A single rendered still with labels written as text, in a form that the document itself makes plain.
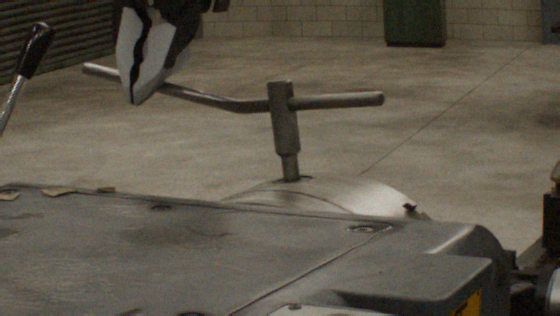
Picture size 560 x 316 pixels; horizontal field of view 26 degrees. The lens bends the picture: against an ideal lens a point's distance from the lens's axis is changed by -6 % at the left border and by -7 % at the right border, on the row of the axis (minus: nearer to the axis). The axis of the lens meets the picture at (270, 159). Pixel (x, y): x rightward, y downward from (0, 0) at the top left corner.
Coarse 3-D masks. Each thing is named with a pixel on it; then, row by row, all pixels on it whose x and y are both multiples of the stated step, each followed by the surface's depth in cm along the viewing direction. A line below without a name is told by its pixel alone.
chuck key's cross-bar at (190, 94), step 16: (96, 64) 120; (112, 80) 118; (176, 96) 113; (192, 96) 112; (208, 96) 111; (224, 96) 111; (304, 96) 105; (320, 96) 104; (336, 96) 103; (352, 96) 102; (368, 96) 101; (240, 112) 109; (256, 112) 108
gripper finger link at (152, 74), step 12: (168, 24) 111; (156, 36) 112; (168, 36) 111; (156, 48) 112; (168, 48) 111; (144, 60) 113; (156, 60) 112; (180, 60) 116; (144, 72) 113; (156, 72) 112; (168, 72) 113; (144, 84) 113; (156, 84) 113; (132, 96) 115; (144, 96) 114
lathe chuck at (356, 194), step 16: (304, 176) 109; (320, 176) 108; (336, 176) 108; (352, 176) 109; (240, 192) 106; (304, 192) 103; (320, 192) 103; (336, 192) 104; (352, 192) 105; (368, 192) 105; (384, 192) 107; (352, 208) 101; (368, 208) 102; (384, 208) 103; (400, 208) 105
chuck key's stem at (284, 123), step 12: (276, 84) 106; (288, 84) 106; (276, 96) 106; (288, 96) 106; (276, 108) 106; (276, 120) 106; (288, 120) 106; (276, 132) 107; (288, 132) 106; (276, 144) 107; (288, 144) 106; (288, 156) 107; (288, 168) 107; (288, 180) 107; (300, 180) 108
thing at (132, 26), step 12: (132, 12) 113; (144, 12) 113; (132, 24) 113; (144, 24) 112; (120, 36) 114; (132, 36) 113; (144, 36) 113; (120, 48) 114; (132, 48) 113; (144, 48) 116; (120, 60) 114; (132, 60) 113; (120, 72) 115; (132, 72) 114; (132, 84) 114
